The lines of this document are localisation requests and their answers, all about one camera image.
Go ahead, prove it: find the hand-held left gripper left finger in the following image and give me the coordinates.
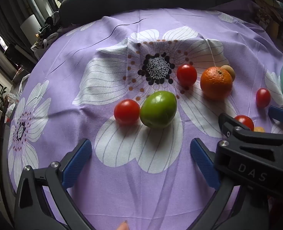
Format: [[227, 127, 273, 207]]
[[13, 138, 96, 230]]

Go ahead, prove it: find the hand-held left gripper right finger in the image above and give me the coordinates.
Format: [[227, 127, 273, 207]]
[[190, 138, 270, 230]]

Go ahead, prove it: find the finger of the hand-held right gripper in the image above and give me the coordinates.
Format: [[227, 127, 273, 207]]
[[219, 113, 244, 138], [268, 105, 283, 125]]

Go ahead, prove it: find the small red tomato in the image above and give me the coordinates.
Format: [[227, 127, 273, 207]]
[[256, 88, 271, 109]]

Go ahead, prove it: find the orange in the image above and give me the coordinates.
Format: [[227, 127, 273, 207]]
[[200, 66, 233, 101]]

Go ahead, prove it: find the green round fruit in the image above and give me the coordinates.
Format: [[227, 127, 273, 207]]
[[140, 91, 178, 128]]

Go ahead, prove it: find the white plastic bag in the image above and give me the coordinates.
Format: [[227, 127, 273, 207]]
[[5, 73, 32, 118]]

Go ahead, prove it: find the potted plant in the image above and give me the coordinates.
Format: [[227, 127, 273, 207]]
[[0, 85, 8, 107]]

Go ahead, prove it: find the stack of folded colourful clothes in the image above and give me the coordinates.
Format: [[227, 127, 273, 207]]
[[246, 0, 283, 44]]

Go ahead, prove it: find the pile of dark clothes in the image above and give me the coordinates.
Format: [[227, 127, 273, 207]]
[[31, 11, 62, 60]]

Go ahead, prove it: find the white board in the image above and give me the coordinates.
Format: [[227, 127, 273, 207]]
[[20, 14, 42, 41]]

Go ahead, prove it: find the long dark grey cushion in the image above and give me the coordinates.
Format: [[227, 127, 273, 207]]
[[59, 0, 219, 27]]

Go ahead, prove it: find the grey curtain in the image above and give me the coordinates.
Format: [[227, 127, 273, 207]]
[[0, 0, 51, 60]]

